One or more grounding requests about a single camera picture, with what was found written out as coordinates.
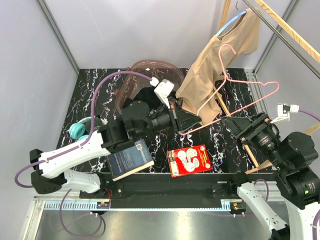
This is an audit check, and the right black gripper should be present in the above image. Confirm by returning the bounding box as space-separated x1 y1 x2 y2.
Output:
221 109 290 170

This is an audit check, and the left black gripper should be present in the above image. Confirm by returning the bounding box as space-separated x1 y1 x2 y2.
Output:
135 97 202 140

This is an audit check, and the beige t shirt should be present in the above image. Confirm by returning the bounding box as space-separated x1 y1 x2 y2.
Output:
176 8 261 125

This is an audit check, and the black t shirt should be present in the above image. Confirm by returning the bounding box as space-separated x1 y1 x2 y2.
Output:
122 86 163 112

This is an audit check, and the pink wire hanger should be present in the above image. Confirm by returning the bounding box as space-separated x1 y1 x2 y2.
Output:
179 44 280 136

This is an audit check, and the blue hanger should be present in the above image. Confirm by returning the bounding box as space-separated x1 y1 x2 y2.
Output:
215 0 247 36

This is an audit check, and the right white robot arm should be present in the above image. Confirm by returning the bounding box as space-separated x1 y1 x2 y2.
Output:
222 112 320 240

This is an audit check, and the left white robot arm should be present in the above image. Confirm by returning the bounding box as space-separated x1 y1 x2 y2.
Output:
29 99 201 198

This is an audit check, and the red printed package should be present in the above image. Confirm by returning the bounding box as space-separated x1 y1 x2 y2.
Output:
166 144 213 178

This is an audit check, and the dark blue book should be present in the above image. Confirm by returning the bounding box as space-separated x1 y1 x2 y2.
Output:
106 139 154 182

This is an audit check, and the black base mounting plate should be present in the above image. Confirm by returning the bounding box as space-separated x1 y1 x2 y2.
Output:
96 173 236 209

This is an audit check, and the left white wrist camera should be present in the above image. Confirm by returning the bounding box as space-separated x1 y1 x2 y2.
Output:
154 79 175 109

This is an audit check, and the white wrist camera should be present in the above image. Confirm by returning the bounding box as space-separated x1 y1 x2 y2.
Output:
271 103 300 124
154 79 175 109

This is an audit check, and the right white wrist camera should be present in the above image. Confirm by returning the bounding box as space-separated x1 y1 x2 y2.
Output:
271 103 300 124

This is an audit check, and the metal hanging rail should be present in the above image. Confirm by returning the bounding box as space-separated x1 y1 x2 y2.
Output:
242 0 320 79

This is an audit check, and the wooden clothes rack frame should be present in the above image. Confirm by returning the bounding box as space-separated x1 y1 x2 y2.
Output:
220 0 320 174

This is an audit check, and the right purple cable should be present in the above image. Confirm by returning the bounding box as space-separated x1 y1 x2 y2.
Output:
207 107 320 240

